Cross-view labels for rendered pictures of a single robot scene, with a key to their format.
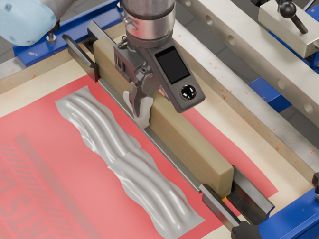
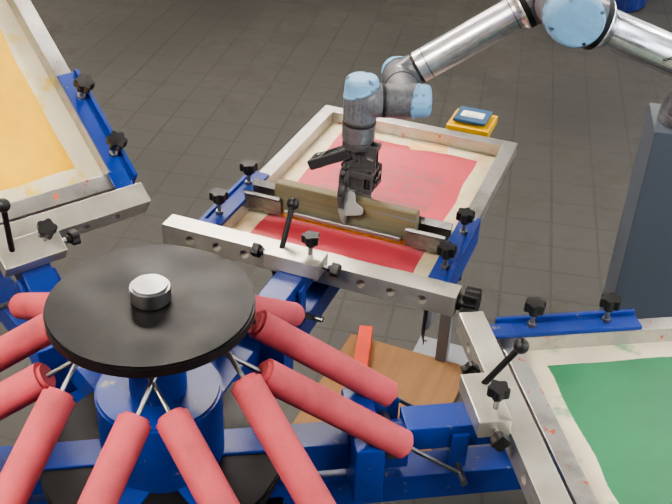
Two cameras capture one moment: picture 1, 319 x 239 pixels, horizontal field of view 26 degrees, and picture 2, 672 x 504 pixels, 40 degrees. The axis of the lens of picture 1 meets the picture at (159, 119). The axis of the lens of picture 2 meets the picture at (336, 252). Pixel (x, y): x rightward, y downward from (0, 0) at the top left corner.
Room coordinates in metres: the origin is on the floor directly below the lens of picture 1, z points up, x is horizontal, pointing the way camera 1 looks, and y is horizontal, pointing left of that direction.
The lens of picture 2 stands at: (2.32, -1.08, 2.15)
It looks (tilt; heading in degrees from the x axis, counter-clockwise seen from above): 33 degrees down; 146
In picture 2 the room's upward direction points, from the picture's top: 3 degrees clockwise
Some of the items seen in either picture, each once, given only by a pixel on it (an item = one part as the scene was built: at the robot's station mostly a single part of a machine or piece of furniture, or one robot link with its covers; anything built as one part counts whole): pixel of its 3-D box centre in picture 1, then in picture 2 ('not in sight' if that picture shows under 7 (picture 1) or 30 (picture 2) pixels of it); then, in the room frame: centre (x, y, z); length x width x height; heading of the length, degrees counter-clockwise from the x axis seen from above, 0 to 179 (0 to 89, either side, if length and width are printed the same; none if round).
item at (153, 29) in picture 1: (147, 15); (359, 131); (0.76, 0.02, 1.23); 0.08 x 0.08 x 0.05
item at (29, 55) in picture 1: (89, 33); (452, 259); (0.99, 0.14, 0.97); 0.30 x 0.05 x 0.07; 126
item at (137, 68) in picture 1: (146, 50); (359, 164); (0.77, 0.02, 1.15); 0.09 x 0.08 x 0.12; 36
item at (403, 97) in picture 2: not in sight; (404, 97); (0.80, 0.11, 1.30); 0.11 x 0.11 x 0.08; 61
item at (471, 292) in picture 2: not in sight; (464, 303); (1.18, 0.01, 1.02); 0.07 x 0.06 x 0.07; 126
